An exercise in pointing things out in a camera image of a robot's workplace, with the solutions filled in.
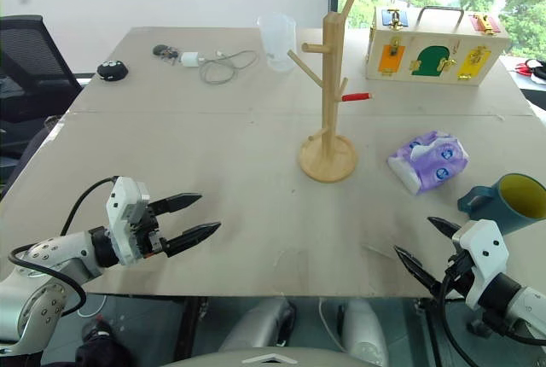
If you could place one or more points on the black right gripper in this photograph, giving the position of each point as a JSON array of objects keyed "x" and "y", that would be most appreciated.
[{"x": 458, "y": 277}]

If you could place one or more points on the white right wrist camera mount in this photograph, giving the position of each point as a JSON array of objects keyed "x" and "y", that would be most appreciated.
[{"x": 484, "y": 252}]

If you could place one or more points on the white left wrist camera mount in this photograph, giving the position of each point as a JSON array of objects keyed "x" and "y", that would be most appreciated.
[{"x": 121, "y": 222}]

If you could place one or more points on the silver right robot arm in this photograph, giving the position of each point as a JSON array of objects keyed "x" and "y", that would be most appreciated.
[{"x": 524, "y": 303}]

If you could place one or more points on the black mesh office chair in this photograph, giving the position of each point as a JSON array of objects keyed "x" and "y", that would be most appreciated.
[{"x": 30, "y": 64}]

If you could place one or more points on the purple tissue pack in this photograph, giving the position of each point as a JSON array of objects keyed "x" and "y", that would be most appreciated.
[{"x": 431, "y": 162}]

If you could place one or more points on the red white black items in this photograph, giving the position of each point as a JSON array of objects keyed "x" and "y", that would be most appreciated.
[{"x": 531, "y": 70}]

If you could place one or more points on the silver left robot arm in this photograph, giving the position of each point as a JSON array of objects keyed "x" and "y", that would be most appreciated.
[{"x": 51, "y": 256}]

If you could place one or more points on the red marker pen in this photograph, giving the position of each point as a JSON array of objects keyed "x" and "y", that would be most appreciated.
[{"x": 357, "y": 97}]

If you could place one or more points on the grey robot torso top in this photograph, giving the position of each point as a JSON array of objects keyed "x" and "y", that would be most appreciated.
[{"x": 273, "y": 358}]

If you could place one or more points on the wooden mug tree stand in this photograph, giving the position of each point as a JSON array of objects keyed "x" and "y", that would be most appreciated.
[{"x": 329, "y": 128}]

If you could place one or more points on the teal mug yellow inside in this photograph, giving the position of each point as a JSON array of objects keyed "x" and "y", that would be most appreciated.
[{"x": 503, "y": 209}]

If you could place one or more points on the small black key bundle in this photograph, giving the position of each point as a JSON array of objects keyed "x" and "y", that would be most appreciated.
[{"x": 164, "y": 50}]

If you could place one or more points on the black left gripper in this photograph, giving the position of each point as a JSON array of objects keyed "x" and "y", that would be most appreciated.
[{"x": 149, "y": 234}]

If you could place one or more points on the wooden lock box toy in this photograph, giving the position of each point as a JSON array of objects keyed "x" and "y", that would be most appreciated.
[{"x": 431, "y": 51}]

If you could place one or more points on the white charger plug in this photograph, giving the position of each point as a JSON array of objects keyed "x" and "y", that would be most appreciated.
[{"x": 190, "y": 59}]

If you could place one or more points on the silver rounded robot leg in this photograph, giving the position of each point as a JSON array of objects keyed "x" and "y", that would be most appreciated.
[
  {"x": 260, "y": 324},
  {"x": 364, "y": 333}
]

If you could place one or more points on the clear plastic measuring cup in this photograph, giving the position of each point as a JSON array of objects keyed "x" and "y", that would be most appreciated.
[{"x": 277, "y": 42}]

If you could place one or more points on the black table leg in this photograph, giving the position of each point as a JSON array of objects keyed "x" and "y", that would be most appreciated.
[{"x": 192, "y": 324}]

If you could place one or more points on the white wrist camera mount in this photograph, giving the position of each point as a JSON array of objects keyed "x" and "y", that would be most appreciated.
[
  {"x": 121, "y": 222},
  {"x": 484, "y": 252}
]

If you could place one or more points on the black round plush with eyes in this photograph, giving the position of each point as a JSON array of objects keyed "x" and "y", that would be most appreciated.
[{"x": 112, "y": 70}]

